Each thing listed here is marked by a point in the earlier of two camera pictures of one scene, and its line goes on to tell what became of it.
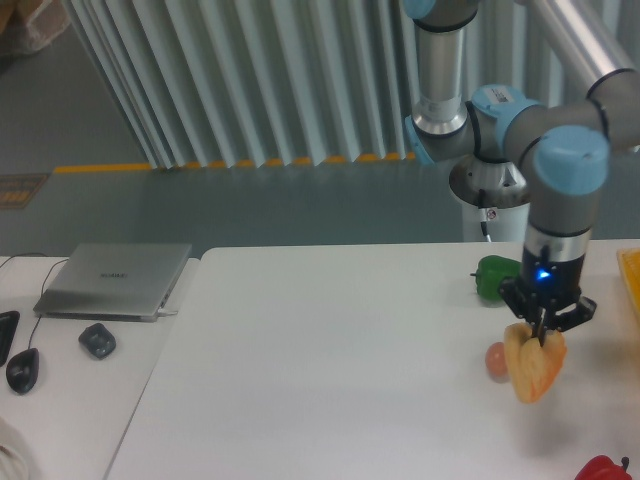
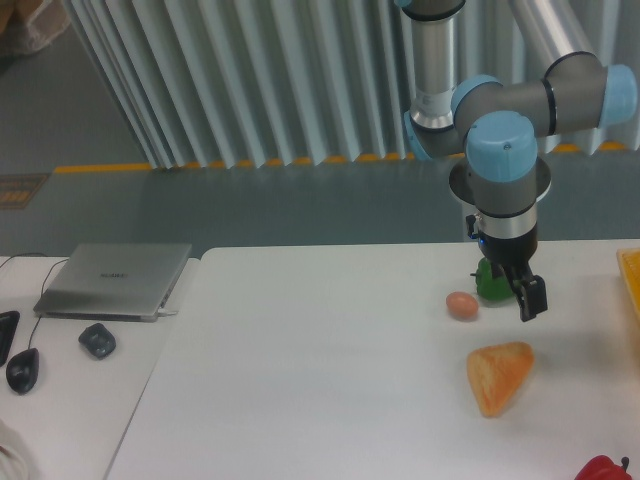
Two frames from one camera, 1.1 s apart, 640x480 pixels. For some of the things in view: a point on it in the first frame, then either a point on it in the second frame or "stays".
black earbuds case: [98, 340] stays
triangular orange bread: [533, 366] → [496, 372]
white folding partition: [251, 82] stays
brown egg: [496, 362] → [462, 305]
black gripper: [549, 289] → [514, 252]
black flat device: [9, 323] stays
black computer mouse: [22, 369] stays
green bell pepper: [491, 270] stays
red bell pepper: [603, 467] stays
